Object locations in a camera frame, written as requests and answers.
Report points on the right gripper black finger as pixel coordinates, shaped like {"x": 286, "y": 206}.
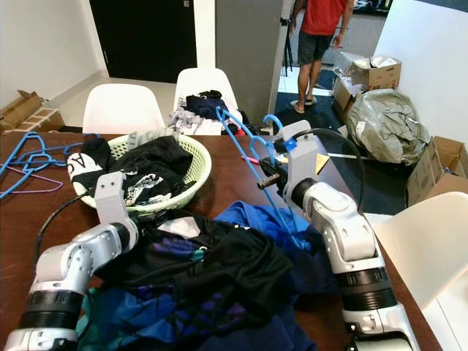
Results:
{"x": 270, "y": 182}

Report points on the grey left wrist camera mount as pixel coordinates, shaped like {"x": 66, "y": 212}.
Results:
{"x": 110, "y": 196}

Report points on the pile of clothes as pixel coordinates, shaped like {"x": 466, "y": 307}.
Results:
{"x": 205, "y": 110}

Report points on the brown cardboard box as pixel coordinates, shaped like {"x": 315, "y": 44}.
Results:
{"x": 29, "y": 110}
{"x": 439, "y": 168}

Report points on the white plastic chair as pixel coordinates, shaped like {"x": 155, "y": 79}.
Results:
{"x": 205, "y": 79}
{"x": 124, "y": 110}

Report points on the light green laundry basket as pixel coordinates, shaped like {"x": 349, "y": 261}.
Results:
{"x": 200, "y": 168}

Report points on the pink pen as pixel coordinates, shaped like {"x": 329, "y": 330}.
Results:
{"x": 252, "y": 159}

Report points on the orange notepad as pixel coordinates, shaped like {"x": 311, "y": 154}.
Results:
{"x": 322, "y": 162}

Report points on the grey plastic bag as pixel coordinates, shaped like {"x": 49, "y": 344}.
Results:
{"x": 387, "y": 128}

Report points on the black door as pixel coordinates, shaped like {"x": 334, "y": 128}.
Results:
{"x": 146, "y": 36}

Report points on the white chair with wooden legs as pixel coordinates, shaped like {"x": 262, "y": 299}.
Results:
{"x": 424, "y": 270}

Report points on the cardboard box with paper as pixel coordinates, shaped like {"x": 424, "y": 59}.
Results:
{"x": 373, "y": 73}

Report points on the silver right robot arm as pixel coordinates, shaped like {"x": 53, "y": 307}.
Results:
{"x": 344, "y": 234}

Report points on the blue patterned jersey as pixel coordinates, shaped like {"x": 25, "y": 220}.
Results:
{"x": 153, "y": 329}

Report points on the blue plastic clothes hanger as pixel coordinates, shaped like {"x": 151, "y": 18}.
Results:
{"x": 274, "y": 117}

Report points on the black sports shirt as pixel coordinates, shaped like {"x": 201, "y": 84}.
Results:
{"x": 234, "y": 278}

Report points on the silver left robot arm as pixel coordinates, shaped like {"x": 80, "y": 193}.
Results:
{"x": 73, "y": 270}

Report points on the brown wooden table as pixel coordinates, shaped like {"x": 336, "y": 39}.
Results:
{"x": 29, "y": 219}

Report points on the person in red shirt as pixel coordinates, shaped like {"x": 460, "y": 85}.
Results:
{"x": 322, "y": 25}

